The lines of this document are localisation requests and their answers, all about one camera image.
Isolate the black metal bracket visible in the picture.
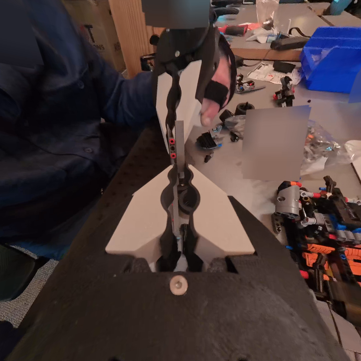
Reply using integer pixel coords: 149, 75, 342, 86
140, 53, 156, 71

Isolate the black power cable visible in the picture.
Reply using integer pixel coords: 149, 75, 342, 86
238, 46, 272, 68

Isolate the teal laptop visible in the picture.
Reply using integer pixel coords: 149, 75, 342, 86
328, 0, 353, 16

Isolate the black office chair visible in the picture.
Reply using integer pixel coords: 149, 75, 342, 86
210, 0, 241, 17

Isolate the black foam pouch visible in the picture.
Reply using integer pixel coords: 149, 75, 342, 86
272, 60, 297, 74

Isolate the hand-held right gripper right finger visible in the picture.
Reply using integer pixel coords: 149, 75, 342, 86
180, 165, 256, 272

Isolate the white sticker sheet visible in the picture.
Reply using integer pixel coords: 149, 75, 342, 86
247, 61, 303, 86

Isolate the red black electric screwdriver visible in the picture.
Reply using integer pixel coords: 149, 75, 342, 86
218, 24, 249, 37

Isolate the clear bag of brick pieces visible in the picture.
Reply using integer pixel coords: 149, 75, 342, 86
300, 120, 361, 177

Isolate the white plastic part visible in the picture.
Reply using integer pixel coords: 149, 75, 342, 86
248, 28, 280, 44

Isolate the blue plastic bin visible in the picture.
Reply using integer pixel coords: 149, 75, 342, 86
298, 26, 361, 94

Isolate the grey brick beam assembly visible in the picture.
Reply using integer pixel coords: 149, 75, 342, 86
166, 120, 195, 249

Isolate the black flat power bank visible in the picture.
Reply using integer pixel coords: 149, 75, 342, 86
270, 36, 311, 52

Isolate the upright clear plastic bag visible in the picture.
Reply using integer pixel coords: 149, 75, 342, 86
256, 0, 280, 31

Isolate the person's left forearm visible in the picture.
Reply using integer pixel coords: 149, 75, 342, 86
96, 54, 158, 127

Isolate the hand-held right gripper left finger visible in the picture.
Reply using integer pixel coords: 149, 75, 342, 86
105, 165, 184, 272

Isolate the large toy brick car model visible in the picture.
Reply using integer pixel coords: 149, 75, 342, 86
271, 175, 361, 325

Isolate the small black red brick assembly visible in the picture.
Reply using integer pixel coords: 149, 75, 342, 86
272, 76, 296, 108

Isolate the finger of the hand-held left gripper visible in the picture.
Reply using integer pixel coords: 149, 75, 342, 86
173, 60, 203, 148
155, 72, 177, 155

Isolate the wide wooden pillar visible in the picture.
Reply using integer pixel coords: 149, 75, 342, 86
108, 0, 167, 80

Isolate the flat brick assembly grey blade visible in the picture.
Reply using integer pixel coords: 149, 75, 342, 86
235, 73, 266, 94

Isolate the small bag of black pins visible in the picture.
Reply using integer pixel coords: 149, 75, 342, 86
224, 115, 246, 142

